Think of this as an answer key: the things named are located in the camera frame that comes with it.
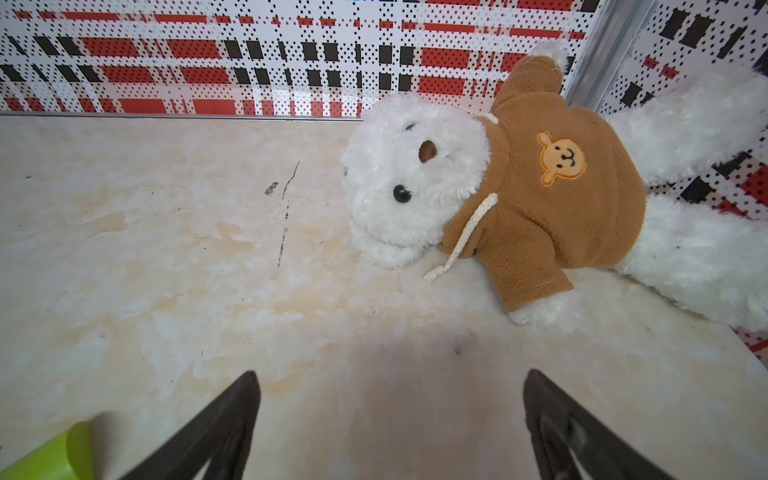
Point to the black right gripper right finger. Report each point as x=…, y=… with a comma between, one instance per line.
x=569, y=441

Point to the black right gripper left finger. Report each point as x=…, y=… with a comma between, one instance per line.
x=216, y=441

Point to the lime green cylinder block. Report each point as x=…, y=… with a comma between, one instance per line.
x=67, y=456

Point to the white teddy bear brown hoodie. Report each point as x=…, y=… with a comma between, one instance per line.
x=536, y=187

